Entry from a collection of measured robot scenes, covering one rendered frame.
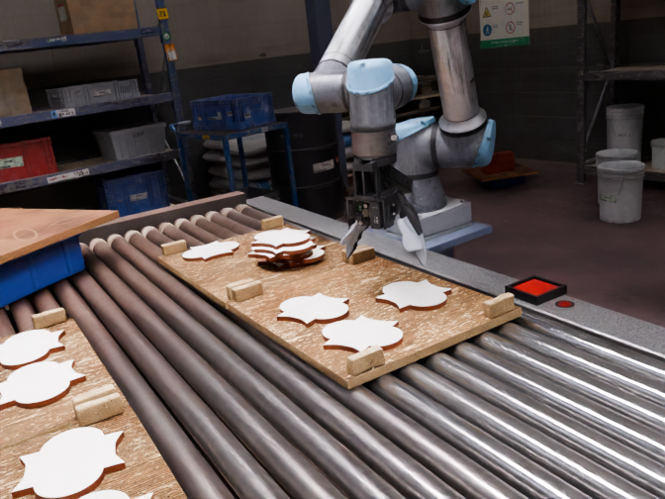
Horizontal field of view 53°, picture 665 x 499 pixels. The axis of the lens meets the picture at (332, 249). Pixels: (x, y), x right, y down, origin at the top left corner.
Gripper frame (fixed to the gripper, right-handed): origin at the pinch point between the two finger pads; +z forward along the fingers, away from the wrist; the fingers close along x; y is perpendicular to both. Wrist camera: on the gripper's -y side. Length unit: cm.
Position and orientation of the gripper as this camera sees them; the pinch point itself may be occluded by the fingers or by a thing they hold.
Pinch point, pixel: (387, 260)
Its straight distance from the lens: 121.7
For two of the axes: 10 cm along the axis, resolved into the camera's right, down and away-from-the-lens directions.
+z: 0.8, 9.4, 3.3
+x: 8.7, 0.9, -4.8
